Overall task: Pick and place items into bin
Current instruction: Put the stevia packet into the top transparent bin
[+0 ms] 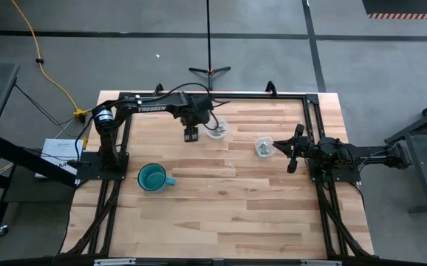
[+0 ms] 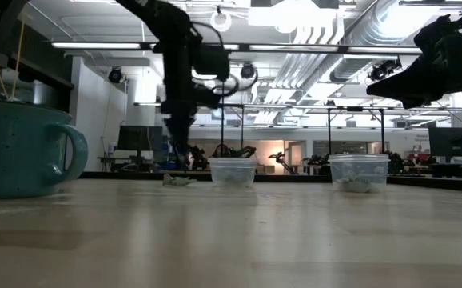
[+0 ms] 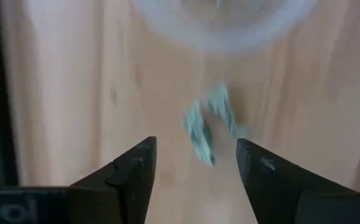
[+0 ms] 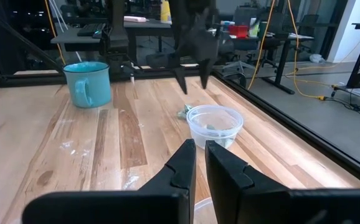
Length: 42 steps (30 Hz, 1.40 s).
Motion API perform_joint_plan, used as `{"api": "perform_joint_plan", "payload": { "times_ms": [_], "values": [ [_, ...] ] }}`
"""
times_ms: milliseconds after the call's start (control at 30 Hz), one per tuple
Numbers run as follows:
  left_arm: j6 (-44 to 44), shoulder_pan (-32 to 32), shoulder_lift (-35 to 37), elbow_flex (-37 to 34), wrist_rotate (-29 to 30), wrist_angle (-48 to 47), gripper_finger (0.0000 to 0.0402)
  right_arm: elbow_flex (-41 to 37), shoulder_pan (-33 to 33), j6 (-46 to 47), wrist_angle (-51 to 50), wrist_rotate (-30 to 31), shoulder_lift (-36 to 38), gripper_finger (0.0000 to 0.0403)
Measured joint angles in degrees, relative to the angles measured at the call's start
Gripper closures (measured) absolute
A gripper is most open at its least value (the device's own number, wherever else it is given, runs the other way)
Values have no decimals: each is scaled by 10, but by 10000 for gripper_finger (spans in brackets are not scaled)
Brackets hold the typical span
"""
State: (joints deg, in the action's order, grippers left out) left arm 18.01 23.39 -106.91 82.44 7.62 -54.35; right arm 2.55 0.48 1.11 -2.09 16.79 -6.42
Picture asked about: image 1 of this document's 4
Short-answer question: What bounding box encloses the yellow extension cable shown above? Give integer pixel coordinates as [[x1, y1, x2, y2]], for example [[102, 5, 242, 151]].
[[9, 0, 90, 120]]

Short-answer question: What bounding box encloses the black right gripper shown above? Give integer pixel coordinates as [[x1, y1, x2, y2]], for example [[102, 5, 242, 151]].
[[272, 123, 317, 174]]

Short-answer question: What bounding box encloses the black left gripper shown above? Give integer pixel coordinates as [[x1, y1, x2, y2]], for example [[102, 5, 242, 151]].
[[179, 106, 214, 143]]

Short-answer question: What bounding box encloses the black tripod stand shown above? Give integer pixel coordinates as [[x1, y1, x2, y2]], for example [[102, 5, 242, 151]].
[[188, 0, 232, 91]]

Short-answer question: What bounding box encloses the silver aluminium bracket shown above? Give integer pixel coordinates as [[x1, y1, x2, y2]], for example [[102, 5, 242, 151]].
[[93, 258, 137, 266], [300, 259, 343, 266]]

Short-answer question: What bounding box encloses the black hazard-striped floor mat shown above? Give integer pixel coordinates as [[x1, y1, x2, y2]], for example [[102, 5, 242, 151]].
[[361, 0, 427, 21]]

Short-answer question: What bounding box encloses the white paper box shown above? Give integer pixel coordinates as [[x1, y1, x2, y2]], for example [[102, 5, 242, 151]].
[[35, 137, 86, 179]]

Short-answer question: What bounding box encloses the black aluminium table frame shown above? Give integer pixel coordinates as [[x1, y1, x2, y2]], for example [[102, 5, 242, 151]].
[[61, 91, 376, 266]]

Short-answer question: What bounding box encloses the teal mug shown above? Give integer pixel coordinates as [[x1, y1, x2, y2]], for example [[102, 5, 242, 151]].
[[137, 163, 177, 193]]

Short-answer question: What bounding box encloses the round clear plastic container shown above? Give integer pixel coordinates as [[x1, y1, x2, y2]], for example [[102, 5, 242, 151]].
[[205, 117, 229, 140]]

